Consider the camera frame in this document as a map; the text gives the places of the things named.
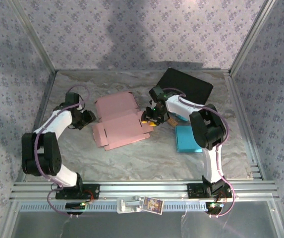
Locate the pink paper box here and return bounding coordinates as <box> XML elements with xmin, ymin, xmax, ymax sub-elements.
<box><xmin>91</xmin><ymin>91</ymin><xmax>155</xmax><ymax>151</ymax></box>

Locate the blue paper box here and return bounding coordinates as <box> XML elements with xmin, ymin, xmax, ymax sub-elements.
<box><xmin>175</xmin><ymin>125</ymin><xmax>203</xmax><ymax>153</ymax></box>

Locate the teal pen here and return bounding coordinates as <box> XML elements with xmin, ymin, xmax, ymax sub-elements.
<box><xmin>170</xmin><ymin>113</ymin><xmax>190</xmax><ymax>122</ymax></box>

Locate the black carrying case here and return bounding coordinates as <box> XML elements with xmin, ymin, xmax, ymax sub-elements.
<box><xmin>156</xmin><ymin>68</ymin><xmax>214</xmax><ymax>105</ymax></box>

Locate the colourful picture card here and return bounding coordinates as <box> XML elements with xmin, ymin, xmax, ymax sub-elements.
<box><xmin>142</xmin><ymin>196</ymin><xmax>164</xmax><ymax>214</ymax></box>

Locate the aluminium side rail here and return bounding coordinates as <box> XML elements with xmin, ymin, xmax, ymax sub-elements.
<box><xmin>15</xmin><ymin>71</ymin><xmax>58</xmax><ymax>183</ymax></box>
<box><xmin>225</xmin><ymin>70</ymin><xmax>266</xmax><ymax>180</ymax></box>

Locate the aluminium mounting rail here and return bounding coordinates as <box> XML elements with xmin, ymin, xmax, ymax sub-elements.
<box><xmin>9</xmin><ymin>180</ymin><xmax>280</xmax><ymax>200</ymax></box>

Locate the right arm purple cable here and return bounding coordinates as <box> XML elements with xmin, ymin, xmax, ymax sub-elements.
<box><xmin>163</xmin><ymin>86</ymin><xmax>236</xmax><ymax>219</ymax></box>

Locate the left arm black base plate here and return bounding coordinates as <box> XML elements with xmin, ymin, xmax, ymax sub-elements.
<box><xmin>55</xmin><ymin>183</ymin><xmax>101</xmax><ymax>200</ymax></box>

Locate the red wire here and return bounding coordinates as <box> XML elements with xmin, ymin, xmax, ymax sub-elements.
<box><xmin>83</xmin><ymin>190</ymin><xmax>96</xmax><ymax>204</ymax></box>

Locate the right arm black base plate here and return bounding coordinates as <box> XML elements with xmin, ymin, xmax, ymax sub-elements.
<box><xmin>187</xmin><ymin>183</ymin><xmax>232</xmax><ymax>199</ymax></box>

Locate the clear plastic bracket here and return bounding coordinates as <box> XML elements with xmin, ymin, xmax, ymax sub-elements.
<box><xmin>116</xmin><ymin>196</ymin><xmax>142</xmax><ymax>214</ymax></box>

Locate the slotted grey cable duct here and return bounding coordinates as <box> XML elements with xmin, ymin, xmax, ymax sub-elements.
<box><xmin>17</xmin><ymin>201</ymin><xmax>271</xmax><ymax>212</ymax></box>

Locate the aluminium frame post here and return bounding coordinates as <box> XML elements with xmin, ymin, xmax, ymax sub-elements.
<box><xmin>228</xmin><ymin>0</ymin><xmax>278</xmax><ymax>75</ymax></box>
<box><xmin>7</xmin><ymin>0</ymin><xmax>58</xmax><ymax>74</ymax></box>

